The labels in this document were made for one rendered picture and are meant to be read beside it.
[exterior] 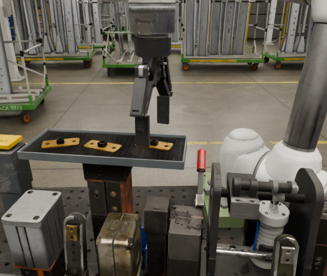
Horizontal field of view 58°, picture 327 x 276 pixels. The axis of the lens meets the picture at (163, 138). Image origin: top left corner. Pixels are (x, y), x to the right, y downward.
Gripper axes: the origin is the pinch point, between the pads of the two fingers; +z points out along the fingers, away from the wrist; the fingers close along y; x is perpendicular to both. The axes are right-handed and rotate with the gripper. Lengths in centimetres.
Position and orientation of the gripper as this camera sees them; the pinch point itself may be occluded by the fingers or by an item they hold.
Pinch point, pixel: (153, 129)
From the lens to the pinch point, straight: 68.1
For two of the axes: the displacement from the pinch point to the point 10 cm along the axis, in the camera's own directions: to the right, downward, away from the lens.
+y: -3.1, 3.9, -8.6
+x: 9.5, 1.3, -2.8
